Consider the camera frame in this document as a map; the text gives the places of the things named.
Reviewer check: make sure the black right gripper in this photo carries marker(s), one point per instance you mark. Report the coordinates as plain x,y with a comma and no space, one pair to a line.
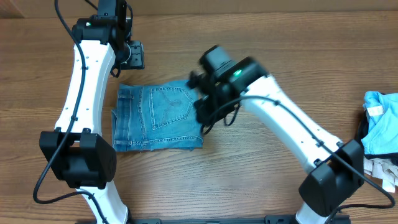
201,97

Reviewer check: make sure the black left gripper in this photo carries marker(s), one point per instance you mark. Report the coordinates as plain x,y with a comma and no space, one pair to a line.
138,60

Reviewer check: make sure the blue denim jeans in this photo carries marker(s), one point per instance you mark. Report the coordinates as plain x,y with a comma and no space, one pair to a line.
153,117

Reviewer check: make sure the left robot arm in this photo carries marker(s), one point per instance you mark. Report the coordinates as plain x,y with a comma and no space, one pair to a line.
75,150

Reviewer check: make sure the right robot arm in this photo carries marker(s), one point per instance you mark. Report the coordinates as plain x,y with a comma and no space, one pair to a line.
323,156

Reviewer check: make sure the beige garment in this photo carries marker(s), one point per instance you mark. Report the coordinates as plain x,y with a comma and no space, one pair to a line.
382,169

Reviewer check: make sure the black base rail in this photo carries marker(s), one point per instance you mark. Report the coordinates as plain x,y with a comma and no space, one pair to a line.
270,219

